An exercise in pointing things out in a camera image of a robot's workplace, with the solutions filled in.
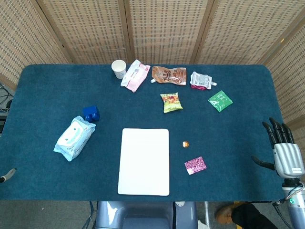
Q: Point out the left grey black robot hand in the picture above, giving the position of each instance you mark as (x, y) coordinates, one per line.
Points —
(7, 175)

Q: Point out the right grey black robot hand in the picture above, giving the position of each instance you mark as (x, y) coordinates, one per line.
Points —
(287, 155)

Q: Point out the white rectangular board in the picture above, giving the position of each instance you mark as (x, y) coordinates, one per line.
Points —
(143, 162)

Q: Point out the dark teal felt table cover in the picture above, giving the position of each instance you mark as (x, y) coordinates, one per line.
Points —
(226, 133)

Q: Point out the black trouser leg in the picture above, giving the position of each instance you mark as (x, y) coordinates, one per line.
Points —
(252, 218)

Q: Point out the light blue wet wipes pack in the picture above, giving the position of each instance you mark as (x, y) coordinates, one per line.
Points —
(74, 138)

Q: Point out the green sachet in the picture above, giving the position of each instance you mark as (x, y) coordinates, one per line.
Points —
(220, 101)

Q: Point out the brown shoe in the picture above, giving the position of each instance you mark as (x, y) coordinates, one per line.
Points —
(224, 214)

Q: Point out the dark blue toy block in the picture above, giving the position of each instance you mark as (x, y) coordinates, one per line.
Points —
(91, 113)

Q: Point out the silver magenta spout pouch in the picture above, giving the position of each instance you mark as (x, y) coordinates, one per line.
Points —
(201, 80)

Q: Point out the yellow-green snack bag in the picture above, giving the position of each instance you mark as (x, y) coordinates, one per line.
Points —
(171, 102)

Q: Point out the brown spout pouch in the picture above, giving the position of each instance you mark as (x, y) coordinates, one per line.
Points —
(170, 75)

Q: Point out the grey-blue robot torso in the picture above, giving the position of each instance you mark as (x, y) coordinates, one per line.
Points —
(143, 215)

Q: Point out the white paper cup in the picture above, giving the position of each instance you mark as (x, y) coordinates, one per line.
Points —
(118, 69)

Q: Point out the pink white wet wipes pack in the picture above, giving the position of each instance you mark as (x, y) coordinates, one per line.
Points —
(134, 76)

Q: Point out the woven rattan folding screen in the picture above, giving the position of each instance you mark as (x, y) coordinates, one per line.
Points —
(164, 28)

